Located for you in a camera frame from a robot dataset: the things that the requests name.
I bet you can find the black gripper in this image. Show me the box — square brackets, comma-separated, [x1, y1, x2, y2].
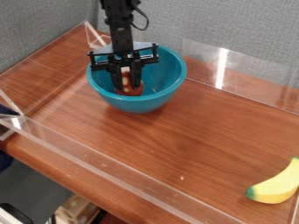
[88, 43, 159, 91]

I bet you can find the brown white toy mushroom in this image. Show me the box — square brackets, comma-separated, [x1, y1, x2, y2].
[116, 66, 144, 96]

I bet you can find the blue plastic bowl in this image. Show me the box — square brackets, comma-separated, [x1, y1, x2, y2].
[87, 45, 187, 114]

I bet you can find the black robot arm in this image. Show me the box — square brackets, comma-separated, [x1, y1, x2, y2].
[88, 0, 159, 91]

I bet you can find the dark blue cloth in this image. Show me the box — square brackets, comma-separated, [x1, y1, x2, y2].
[0, 103, 19, 172]

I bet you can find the clear acrylic front barrier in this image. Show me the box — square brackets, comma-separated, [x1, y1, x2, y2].
[0, 88, 247, 224]

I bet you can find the clear acrylic barrier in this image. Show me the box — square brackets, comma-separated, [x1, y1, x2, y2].
[182, 38, 299, 115]
[0, 88, 247, 224]

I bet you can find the clear acrylic back barrier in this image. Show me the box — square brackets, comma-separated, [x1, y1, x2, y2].
[182, 38, 299, 115]

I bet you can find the cardboard box under table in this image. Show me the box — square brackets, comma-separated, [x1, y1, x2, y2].
[55, 195, 100, 224]

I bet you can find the yellow toy banana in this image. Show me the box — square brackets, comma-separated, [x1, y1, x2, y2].
[246, 157, 299, 204]

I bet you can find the black white device corner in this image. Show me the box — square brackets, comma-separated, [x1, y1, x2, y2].
[0, 203, 33, 224]

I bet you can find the clear acrylic corner bracket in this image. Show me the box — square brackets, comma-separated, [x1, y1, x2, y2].
[84, 21, 111, 49]

